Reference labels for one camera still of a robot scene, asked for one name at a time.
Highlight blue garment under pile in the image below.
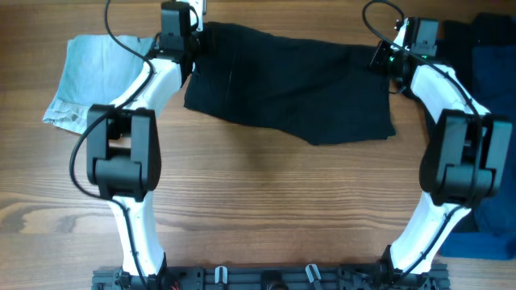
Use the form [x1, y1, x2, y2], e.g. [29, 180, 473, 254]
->
[439, 43, 516, 261]

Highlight black shorts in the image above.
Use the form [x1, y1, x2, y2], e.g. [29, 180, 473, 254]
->
[184, 23, 395, 145]

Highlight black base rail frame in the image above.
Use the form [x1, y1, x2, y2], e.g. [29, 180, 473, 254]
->
[91, 264, 451, 290]

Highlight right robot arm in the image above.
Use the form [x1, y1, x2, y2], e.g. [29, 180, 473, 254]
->
[371, 17, 512, 281]

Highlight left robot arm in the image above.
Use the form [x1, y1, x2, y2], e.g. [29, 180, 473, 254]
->
[79, 1, 205, 287]

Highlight dark navy folded garment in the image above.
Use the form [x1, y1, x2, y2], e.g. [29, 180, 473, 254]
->
[437, 13, 515, 234]

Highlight folded light blue jeans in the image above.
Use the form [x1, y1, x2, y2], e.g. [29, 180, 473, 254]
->
[43, 35, 152, 134]

